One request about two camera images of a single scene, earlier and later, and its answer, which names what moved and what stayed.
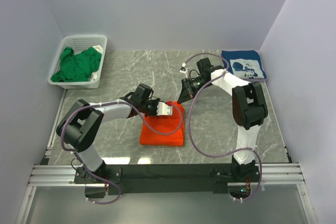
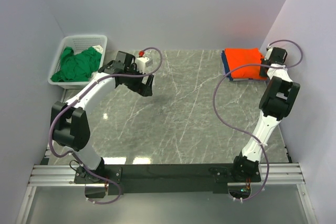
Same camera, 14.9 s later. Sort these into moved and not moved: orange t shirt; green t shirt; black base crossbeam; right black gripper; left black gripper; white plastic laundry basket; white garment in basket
Moved: orange t shirt; right black gripper; left black gripper
Not moved: white plastic laundry basket; black base crossbeam; white garment in basket; green t shirt
